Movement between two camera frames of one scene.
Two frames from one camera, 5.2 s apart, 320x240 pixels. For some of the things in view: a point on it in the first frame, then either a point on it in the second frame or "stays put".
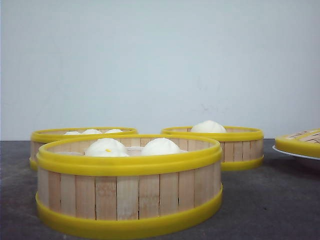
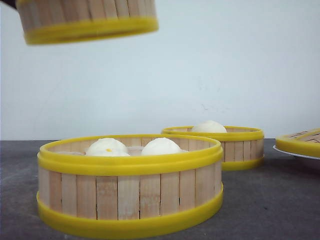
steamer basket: [241, 148] stays put
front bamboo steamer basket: [118, 186] stays put
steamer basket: [38, 137] to [44, 21]
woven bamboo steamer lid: [306, 143] stays put
